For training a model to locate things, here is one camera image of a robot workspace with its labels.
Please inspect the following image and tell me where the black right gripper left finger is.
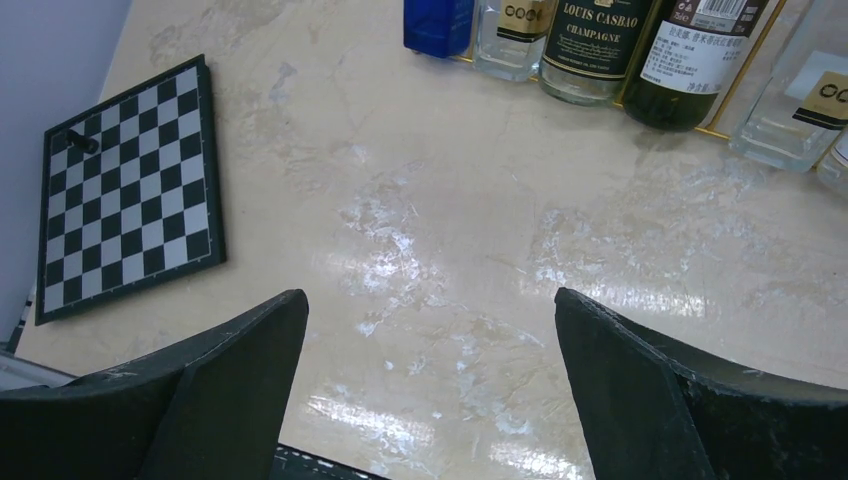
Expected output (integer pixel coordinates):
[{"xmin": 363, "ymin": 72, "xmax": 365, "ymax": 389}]
[{"xmin": 1, "ymin": 289, "xmax": 309, "ymax": 479}]

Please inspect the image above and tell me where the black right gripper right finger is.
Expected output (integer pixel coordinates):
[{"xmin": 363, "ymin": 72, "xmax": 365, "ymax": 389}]
[{"xmin": 555, "ymin": 288, "xmax": 847, "ymax": 479}]

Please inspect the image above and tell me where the clear square bottle gold label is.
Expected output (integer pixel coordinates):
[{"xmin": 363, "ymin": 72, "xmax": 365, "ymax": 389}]
[{"xmin": 729, "ymin": 0, "xmax": 847, "ymax": 172}]

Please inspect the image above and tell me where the dark green wine bottle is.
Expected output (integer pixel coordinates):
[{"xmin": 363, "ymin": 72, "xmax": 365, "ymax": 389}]
[{"xmin": 622, "ymin": 0, "xmax": 768, "ymax": 132}]

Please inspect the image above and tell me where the clear Louis Casbao champagne bottle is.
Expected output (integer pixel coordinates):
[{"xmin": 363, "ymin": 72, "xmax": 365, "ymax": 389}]
[{"xmin": 538, "ymin": 0, "xmax": 656, "ymax": 106}]

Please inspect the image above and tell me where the clear square bottle black label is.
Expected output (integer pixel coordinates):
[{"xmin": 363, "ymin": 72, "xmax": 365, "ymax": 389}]
[{"xmin": 472, "ymin": 0, "xmax": 557, "ymax": 82}]

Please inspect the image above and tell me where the tall blue glass bottle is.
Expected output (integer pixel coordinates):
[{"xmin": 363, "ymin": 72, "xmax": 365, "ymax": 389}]
[{"xmin": 403, "ymin": 0, "xmax": 475, "ymax": 58}]

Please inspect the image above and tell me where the round clear flask bottle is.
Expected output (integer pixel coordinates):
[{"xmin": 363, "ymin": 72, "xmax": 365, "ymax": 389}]
[{"xmin": 816, "ymin": 133, "xmax": 848, "ymax": 199}]

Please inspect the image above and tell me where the black white chessboard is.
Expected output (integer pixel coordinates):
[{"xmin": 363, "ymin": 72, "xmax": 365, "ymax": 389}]
[{"xmin": 33, "ymin": 55, "xmax": 227, "ymax": 325}]

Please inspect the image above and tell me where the black chess piece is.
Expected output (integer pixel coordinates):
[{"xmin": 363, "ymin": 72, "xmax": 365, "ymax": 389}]
[{"xmin": 65, "ymin": 129, "xmax": 99, "ymax": 155}]

